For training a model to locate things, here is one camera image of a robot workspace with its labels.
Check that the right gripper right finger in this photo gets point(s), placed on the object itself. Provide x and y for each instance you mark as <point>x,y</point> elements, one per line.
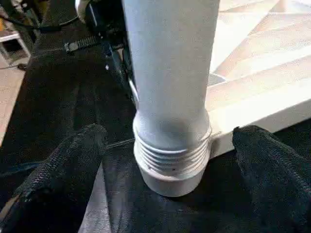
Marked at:
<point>277,179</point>

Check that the white plastic table top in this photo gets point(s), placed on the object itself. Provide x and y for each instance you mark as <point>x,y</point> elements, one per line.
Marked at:
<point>262,73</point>

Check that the white plastic table leg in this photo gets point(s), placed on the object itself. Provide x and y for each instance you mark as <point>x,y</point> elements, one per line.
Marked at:
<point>170,97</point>

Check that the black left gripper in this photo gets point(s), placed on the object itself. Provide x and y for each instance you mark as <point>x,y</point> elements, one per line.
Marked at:
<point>114,39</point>

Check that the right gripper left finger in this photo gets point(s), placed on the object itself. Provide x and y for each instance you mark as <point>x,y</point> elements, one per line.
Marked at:
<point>58,184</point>

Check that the black work mat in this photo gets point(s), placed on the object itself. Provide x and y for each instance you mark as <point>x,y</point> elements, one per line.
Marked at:
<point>63,97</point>

